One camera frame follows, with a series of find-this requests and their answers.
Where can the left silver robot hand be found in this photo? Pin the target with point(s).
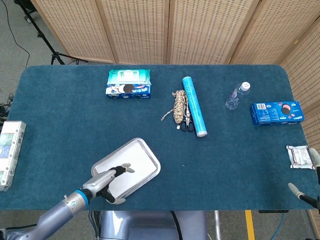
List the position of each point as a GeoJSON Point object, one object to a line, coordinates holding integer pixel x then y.
{"type": "Point", "coordinates": [98, 182]}

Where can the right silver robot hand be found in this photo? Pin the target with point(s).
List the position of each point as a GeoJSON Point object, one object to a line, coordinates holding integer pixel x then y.
{"type": "Point", "coordinates": [315, 156]}

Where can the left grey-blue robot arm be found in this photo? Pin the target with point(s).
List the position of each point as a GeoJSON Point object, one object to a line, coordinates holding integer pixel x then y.
{"type": "Point", "coordinates": [50, 217]}

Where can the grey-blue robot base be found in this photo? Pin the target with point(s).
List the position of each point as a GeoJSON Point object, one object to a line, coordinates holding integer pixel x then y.
{"type": "Point", "coordinates": [150, 226]}

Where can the stainless steel tray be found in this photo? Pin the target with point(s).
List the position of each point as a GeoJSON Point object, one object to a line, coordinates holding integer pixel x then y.
{"type": "Point", "coordinates": [156, 172]}

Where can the white snack packet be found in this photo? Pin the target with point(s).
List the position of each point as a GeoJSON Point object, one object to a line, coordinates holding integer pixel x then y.
{"type": "Point", "coordinates": [300, 157]}

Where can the blue Oreo box with barcode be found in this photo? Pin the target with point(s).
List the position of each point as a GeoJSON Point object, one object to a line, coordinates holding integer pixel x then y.
{"type": "Point", "coordinates": [275, 113]}

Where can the white and green carton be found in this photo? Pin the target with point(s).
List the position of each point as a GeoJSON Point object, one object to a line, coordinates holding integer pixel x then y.
{"type": "Point", "coordinates": [10, 155]}

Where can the blue cookie box with bears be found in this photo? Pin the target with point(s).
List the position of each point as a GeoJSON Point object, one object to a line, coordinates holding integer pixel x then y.
{"type": "Point", "coordinates": [135, 92]}

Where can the clear plastic water bottle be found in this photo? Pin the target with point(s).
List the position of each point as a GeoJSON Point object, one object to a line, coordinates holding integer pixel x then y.
{"type": "Point", "coordinates": [236, 96]}

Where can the teal blue table cloth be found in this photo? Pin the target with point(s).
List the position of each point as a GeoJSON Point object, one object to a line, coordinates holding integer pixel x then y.
{"type": "Point", "coordinates": [212, 162]}

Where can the teal wet wipes pack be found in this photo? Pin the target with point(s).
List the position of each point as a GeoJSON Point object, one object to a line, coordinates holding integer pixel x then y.
{"type": "Point", "coordinates": [128, 75]}

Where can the metal table leg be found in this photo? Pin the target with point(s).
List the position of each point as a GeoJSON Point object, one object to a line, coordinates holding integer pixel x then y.
{"type": "Point", "coordinates": [218, 225]}

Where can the light blue cling film roll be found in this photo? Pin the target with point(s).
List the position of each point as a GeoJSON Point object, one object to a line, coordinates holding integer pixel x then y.
{"type": "Point", "coordinates": [195, 107]}

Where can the black tripod stand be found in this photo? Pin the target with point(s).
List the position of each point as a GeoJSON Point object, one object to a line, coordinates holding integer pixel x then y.
{"type": "Point", "coordinates": [41, 37]}

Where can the wicker folding screen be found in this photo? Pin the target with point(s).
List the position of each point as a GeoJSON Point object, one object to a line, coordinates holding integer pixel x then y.
{"type": "Point", "coordinates": [200, 30]}

